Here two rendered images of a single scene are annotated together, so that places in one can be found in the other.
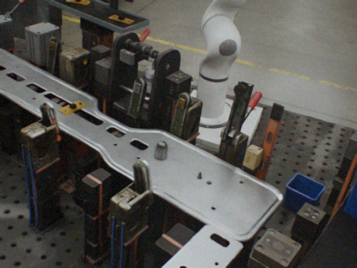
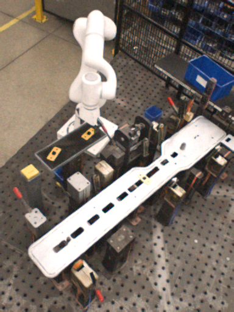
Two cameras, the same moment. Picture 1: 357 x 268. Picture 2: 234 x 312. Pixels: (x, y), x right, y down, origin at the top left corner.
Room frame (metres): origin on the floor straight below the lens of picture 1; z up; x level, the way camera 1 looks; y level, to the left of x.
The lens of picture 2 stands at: (1.24, 1.35, 2.47)
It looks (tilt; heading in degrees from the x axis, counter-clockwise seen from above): 52 degrees down; 275
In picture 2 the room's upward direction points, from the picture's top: 9 degrees clockwise
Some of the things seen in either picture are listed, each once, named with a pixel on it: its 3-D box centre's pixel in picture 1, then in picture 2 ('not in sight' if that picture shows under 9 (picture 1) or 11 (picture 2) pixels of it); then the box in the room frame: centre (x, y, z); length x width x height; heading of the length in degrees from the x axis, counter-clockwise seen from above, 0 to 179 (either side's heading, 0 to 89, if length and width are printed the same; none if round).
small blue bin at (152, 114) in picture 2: (302, 196); (152, 115); (1.19, -0.46, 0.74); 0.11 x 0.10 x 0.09; 57
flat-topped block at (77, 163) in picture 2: (97, 70); (72, 170); (1.58, 0.32, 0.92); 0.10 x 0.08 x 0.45; 57
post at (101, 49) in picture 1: (100, 99); (103, 173); (1.40, 0.27, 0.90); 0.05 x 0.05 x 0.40; 57
